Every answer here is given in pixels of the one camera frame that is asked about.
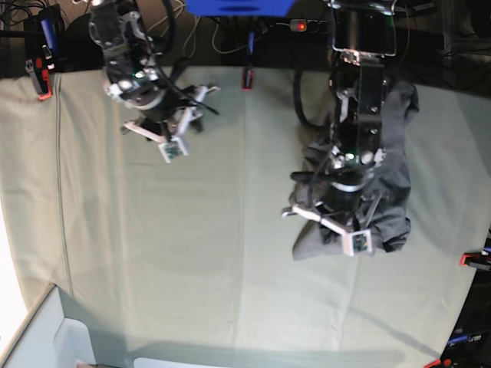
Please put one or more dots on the red black right clamp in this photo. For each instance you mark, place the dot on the red black right clamp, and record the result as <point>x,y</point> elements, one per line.
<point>480,260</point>

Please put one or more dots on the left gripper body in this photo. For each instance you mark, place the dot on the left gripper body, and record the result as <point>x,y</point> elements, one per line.
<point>335,200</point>

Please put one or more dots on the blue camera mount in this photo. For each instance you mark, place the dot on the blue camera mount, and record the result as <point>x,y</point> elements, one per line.
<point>211,8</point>

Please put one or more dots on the white power strip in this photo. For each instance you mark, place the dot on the white power strip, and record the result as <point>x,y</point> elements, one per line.
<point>308,26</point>

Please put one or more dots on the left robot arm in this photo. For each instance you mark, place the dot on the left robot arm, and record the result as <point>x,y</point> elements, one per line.
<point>347,151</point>

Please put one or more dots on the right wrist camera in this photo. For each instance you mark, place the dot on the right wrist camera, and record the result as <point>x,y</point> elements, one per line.
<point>174,148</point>

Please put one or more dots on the green table cloth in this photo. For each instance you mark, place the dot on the green table cloth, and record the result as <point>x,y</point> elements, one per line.
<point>192,260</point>

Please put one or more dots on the red black centre clamp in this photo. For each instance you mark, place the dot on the red black centre clamp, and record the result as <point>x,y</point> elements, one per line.
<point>247,72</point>

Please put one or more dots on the red black clamp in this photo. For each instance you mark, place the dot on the red black clamp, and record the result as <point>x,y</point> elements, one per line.
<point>480,260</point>
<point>42,47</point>
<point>247,72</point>

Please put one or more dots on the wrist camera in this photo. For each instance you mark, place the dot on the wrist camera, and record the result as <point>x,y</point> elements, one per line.
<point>359,242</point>
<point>174,148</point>

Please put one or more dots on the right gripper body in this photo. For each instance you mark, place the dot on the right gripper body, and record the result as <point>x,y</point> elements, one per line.
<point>173,115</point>

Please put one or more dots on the grey t-shirt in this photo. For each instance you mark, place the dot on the grey t-shirt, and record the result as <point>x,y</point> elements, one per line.
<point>390,227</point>

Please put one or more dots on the red black left clamp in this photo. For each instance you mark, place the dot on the red black left clamp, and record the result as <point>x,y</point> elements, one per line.
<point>42,47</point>

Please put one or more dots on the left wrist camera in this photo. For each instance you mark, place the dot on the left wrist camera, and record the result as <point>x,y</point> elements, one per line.
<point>359,242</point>

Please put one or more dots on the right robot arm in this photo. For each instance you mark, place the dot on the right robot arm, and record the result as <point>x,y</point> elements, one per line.
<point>134,75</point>

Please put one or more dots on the red corner clamp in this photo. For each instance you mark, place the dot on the red corner clamp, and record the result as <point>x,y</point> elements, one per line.
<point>440,363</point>

